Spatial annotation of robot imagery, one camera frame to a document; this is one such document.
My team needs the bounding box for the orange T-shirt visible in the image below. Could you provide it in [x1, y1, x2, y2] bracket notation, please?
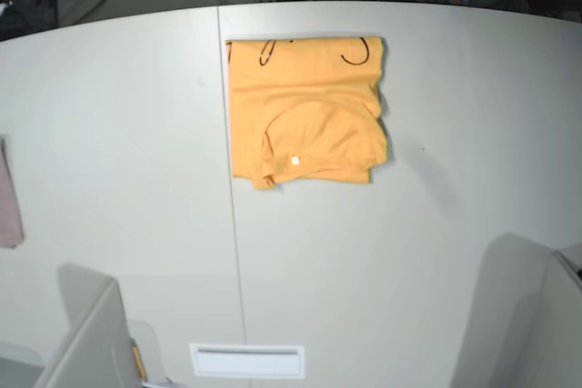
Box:
[226, 36, 388, 190]

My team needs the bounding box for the white label plate on table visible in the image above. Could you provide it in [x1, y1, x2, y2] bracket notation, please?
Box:
[190, 343, 306, 379]

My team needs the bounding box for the orange pencil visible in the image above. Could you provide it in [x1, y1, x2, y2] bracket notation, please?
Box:
[131, 339, 148, 382]

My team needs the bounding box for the grey bin left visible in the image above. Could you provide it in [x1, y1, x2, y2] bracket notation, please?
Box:
[1, 264, 142, 387]

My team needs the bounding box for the grey bin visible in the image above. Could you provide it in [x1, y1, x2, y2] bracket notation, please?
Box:
[1, 264, 142, 387]
[524, 254, 581, 387]

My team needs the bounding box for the pink folded cloth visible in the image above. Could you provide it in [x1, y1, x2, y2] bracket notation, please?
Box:
[0, 138, 24, 248]

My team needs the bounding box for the grey bin right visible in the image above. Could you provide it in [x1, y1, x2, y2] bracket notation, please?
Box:
[524, 254, 581, 387]

